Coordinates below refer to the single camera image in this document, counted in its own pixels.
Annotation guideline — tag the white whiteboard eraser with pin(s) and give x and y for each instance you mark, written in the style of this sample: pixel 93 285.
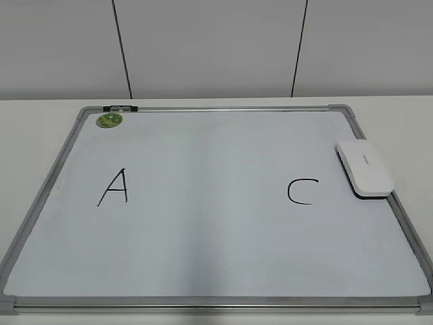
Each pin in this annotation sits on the white whiteboard eraser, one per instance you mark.
pixel 367 173

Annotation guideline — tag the aluminium framed whiteboard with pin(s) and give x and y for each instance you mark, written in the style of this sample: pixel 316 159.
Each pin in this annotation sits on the aluminium framed whiteboard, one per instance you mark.
pixel 212 209

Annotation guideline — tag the green round sticker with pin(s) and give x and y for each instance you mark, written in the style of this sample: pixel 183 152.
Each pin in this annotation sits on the green round sticker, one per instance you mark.
pixel 109 120

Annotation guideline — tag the black hanging clip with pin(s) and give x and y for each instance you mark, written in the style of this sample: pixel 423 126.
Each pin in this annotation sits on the black hanging clip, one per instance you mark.
pixel 120 108

